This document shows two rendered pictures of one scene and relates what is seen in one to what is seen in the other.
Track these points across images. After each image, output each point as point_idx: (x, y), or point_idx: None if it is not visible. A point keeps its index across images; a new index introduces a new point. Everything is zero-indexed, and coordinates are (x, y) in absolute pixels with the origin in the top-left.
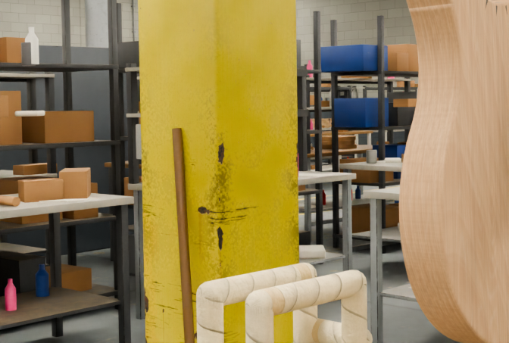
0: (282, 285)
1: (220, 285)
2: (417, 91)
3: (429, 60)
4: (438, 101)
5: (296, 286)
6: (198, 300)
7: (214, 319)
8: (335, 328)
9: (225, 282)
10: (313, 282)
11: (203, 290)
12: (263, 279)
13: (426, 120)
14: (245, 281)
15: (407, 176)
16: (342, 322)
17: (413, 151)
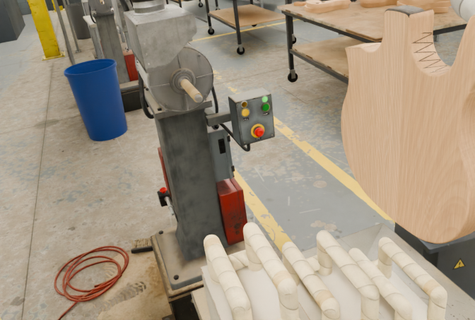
0: (278, 265)
1: (244, 294)
2: (458, 136)
3: (466, 116)
4: (473, 138)
5: (278, 260)
6: (242, 314)
7: (251, 316)
8: (240, 259)
9: (240, 289)
10: (271, 249)
11: (244, 306)
12: (232, 266)
13: (470, 152)
14: (237, 277)
15: (473, 186)
16: (252, 254)
17: (472, 172)
